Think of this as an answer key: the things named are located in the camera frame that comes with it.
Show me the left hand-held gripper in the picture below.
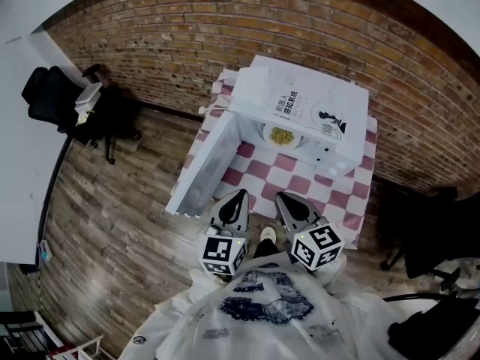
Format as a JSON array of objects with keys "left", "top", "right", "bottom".
[{"left": 198, "top": 188, "right": 251, "bottom": 277}]

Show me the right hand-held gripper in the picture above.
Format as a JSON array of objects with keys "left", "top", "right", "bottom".
[{"left": 276, "top": 192, "right": 345, "bottom": 272}]

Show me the white plate of yellow food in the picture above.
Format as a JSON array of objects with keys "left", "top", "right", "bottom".
[{"left": 262, "top": 124, "right": 304, "bottom": 152}]

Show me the white microwave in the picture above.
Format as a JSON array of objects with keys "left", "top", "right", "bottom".
[{"left": 164, "top": 54, "right": 371, "bottom": 219}]

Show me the person's right forearm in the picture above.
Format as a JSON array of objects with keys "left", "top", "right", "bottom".
[{"left": 313, "top": 255, "right": 349, "bottom": 296}]

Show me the person's left forearm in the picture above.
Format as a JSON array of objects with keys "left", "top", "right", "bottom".
[{"left": 188, "top": 267, "right": 227, "bottom": 296}]

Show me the pink white checkered tablecloth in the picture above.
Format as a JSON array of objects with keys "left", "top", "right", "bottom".
[{"left": 185, "top": 67, "right": 379, "bottom": 250}]

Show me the person's white shoe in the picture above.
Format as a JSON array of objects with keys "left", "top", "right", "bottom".
[{"left": 259, "top": 226, "right": 279, "bottom": 244}]

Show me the person's black trouser leg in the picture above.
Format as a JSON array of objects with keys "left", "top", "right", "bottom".
[{"left": 253, "top": 238, "right": 281, "bottom": 260}]

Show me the person's white printed shirt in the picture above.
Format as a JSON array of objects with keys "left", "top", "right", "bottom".
[{"left": 119, "top": 256, "right": 413, "bottom": 360}]

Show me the white book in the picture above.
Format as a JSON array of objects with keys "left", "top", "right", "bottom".
[{"left": 264, "top": 84, "right": 350, "bottom": 142}]

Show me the black padded office chair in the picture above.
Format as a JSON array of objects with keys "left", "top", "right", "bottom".
[{"left": 373, "top": 185, "right": 480, "bottom": 293}]

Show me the black bag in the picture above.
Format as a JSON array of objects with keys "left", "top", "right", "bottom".
[{"left": 382, "top": 291, "right": 480, "bottom": 354}]

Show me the stack of white boxes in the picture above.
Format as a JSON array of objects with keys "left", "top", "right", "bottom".
[{"left": 73, "top": 82, "right": 106, "bottom": 127}]

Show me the small white teal box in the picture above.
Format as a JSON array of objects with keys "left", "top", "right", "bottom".
[{"left": 37, "top": 239, "right": 52, "bottom": 264}]

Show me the black mesh office chair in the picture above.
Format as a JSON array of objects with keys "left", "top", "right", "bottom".
[{"left": 21, "top": 64, "right": 143, "bottom": 165}]

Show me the black metal rack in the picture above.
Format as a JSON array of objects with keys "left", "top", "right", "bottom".
[{"left": 0, "top": 309, "right": 50, "bottom": 356}]

